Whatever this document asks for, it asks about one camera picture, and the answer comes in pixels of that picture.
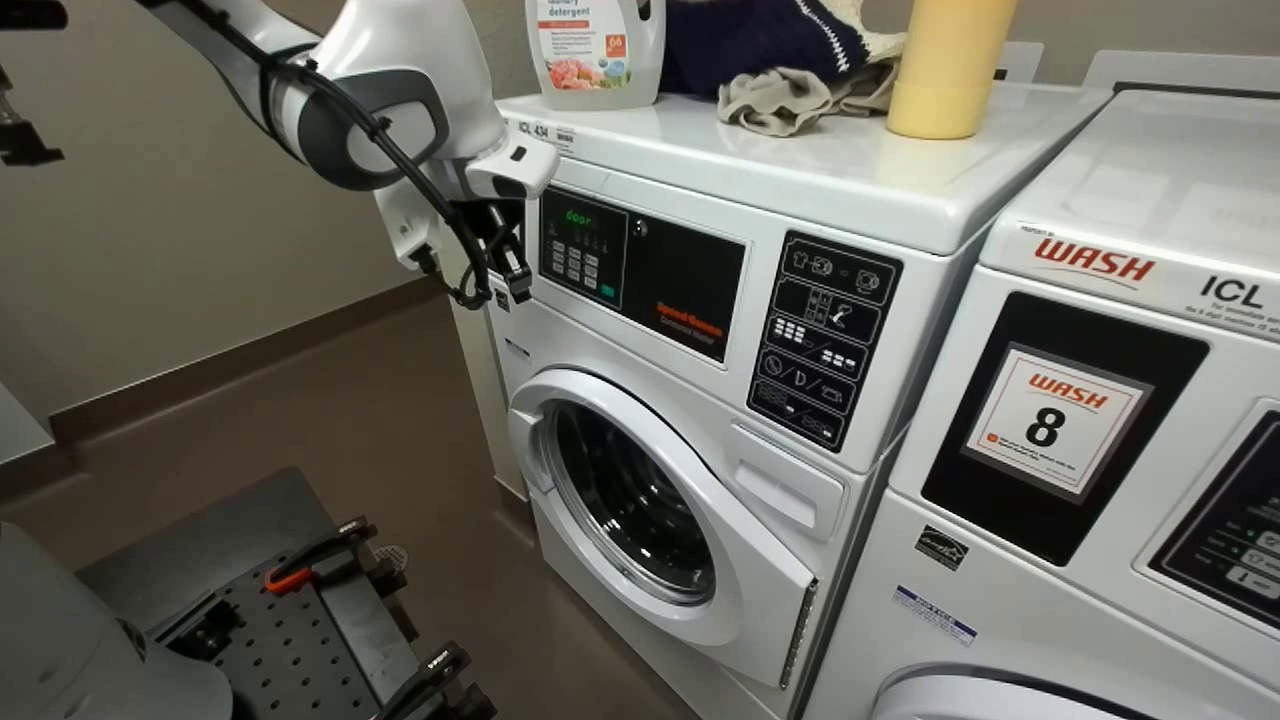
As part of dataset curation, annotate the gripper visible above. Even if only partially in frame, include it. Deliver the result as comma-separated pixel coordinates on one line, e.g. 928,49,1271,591
464,197,535,306

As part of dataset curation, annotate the white front-load washing machine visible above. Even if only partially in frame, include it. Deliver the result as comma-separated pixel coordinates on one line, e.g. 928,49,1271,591
440,80,1113,720

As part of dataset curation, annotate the washing machine door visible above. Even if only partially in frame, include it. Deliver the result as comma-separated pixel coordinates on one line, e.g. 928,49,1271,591
868,664,1166,720
507,367,821,693

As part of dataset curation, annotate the white washing machine with number sign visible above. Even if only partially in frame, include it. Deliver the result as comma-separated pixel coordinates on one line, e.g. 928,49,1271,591
800,50,1280,720

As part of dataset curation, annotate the clear laundry detergent bottle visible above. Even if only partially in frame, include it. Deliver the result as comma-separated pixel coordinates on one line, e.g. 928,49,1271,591
524,0,667,112

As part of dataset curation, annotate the beige cloth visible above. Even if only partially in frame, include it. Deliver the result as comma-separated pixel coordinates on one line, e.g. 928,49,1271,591
716,58,903,139

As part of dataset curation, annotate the dark blue knit cloth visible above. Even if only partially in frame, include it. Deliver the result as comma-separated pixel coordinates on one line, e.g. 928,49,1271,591
658,0,907,101

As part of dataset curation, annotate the black and orange clamp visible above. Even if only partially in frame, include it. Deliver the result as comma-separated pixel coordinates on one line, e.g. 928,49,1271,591
263,516,409,599

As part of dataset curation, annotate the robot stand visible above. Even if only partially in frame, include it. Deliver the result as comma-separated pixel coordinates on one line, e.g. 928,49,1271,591
75,465,501,720

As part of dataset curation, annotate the yellow plastic bottle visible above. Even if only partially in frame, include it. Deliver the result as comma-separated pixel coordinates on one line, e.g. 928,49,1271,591
886,0,1020,141

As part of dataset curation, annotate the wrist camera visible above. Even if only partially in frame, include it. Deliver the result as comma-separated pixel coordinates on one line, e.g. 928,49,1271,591
375,183,448,273

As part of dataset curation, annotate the camera on mount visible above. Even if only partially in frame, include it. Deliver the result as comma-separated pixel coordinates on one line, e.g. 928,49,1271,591
0,0,70,169

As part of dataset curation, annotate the white wall plate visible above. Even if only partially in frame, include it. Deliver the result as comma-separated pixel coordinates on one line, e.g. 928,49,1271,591
994,41,1047,83

